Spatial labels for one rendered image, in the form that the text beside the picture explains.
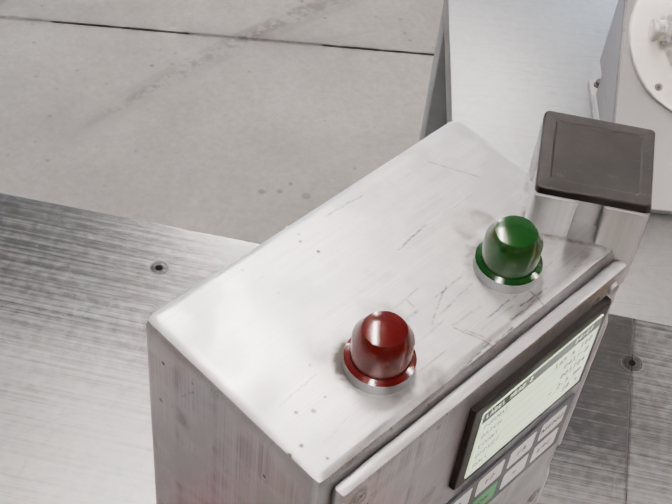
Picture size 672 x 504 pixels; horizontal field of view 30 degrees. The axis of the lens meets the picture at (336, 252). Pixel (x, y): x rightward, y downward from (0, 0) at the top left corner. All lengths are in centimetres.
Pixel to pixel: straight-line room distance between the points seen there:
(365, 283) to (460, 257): 4
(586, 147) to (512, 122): 102
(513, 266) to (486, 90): 110
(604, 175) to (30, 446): 80
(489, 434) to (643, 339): 85
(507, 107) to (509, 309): 108
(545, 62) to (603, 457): 58
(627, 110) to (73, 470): 71
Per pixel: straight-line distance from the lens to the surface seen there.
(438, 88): 197
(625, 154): 51
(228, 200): 253
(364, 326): 43
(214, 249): 133
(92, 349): 126
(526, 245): 46
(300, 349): 45
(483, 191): 51
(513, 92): 156
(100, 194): 254
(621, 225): 49
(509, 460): 55
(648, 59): 144
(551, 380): 51
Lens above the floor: 183
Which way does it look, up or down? 49 degrees down
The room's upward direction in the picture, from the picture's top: 7 degrees clockwise
